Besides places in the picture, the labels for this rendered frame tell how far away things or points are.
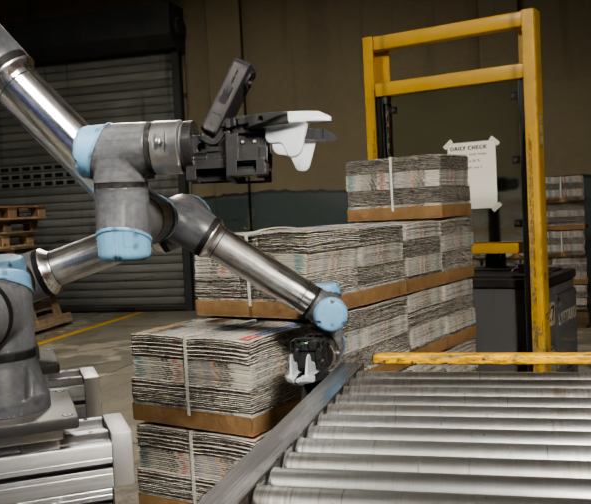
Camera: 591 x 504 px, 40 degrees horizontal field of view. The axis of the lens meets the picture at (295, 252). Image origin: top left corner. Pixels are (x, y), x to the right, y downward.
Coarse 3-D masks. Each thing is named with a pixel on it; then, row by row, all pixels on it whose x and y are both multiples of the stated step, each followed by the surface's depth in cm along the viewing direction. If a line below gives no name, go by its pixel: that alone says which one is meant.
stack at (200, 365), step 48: (432, 288) 274; (144, 336) 201; (192, 336) 196; (240, 336) 190; (288, 336) 198; (384, 336) 243; (432, 336) 272; (144, 384) 202; (192, 384) 194; (240, 384) 186; (288, 384) 198; (144, 432) 204; (192, 432) 196; (144, 480) 204; (192, 480) 196
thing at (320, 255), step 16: (272, 240) 212; (288, 240) 210; (304, 240) 207; (320, 240) 212; (336, 240) 219; (352, 240) 226; (272, 256) 212; (288, 256) 210; (304, 256) 207; (320, 256) 214; (336, 256) 220; (352, 256) 228; (304, 272) 207; (320, 272) 213; (336, 272) 221; (352, 272) 228; (352, 288) 228
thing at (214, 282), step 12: (204, 264) 225; (216, 264) 223; (204, 276) 225; (216, 276) 223; (228, 276) 220; (204, 288) 225; (216, 288) 223; (228, 288) 221; (228, 300) 222; (240, 300) 219
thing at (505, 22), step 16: (496, 16) 320; (512, 16) 316; (400, 32) 343; (416, 32) 338; (432, 32) 335; (448, 32) 331; (464, 32) 327; (480, 32) 324; (496, 32) 325; (384, 48) 347; (400, 48) 348
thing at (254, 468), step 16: (336, 368) 161; (352, 368) 160; (320, 384) 147; (336, 384) 146; (304, 400) 135; (320, 400) 135; (288, 416) 125; (304, 416) 125; (272, 432) 117; (288, 432) 116; (304, 432) 117; (256, 448) 109; (272, 448) 109; (288, 448) 109; (240, 464) 103; (256, 464) 102; (272, 464) 102; (224, 480) 97; (240, 480) 97; (256, 480) 96; (208, 496) 92; (224, 496) 91; (240, 496) 91
